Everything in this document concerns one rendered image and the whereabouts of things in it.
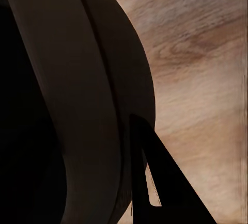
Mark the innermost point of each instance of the cauldron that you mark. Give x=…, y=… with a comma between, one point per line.
x=82, y=63

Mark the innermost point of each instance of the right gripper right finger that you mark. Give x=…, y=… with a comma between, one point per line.
x=180, y=202

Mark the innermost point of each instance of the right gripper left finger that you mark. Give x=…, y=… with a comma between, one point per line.
x=23, y=163

